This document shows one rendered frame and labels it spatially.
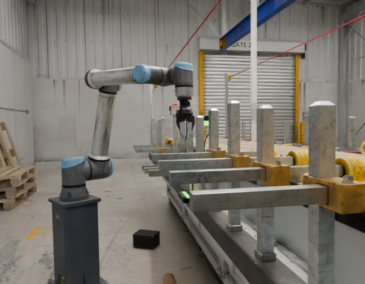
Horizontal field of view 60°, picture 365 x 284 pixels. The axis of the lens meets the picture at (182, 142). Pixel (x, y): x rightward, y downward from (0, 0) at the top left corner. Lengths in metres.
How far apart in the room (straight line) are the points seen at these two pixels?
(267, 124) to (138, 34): 9.06
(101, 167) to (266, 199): 1.75
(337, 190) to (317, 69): 11.04
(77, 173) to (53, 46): 7.86
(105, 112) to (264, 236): 1.47
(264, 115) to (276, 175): 0.17
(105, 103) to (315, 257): 1.68
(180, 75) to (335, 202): 1.10
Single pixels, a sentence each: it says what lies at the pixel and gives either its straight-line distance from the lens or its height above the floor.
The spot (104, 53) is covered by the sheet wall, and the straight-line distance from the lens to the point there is 9.65.
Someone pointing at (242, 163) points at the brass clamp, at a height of 0.95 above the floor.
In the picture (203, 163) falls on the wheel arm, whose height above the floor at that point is 0.95.
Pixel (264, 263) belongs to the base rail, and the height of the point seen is 0.70.
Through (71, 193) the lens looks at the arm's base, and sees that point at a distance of 2.16.
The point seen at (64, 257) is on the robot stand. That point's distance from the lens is 2.22.
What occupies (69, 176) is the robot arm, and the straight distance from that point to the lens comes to 2.15.
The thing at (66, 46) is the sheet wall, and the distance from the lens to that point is 9.78.
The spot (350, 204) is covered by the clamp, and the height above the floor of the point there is 0.94.
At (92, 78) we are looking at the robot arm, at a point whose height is 1.36.
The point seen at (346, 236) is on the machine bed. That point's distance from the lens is 0.98.
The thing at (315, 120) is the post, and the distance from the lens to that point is 0.66.
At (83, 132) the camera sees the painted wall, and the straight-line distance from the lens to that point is 9.45.
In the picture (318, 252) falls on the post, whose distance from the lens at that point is 0.69.
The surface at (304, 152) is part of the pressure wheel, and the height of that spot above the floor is 0.97.
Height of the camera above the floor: 1.07
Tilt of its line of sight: 3 degrees down
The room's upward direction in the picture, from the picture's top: 1 degrees counter-clockwise
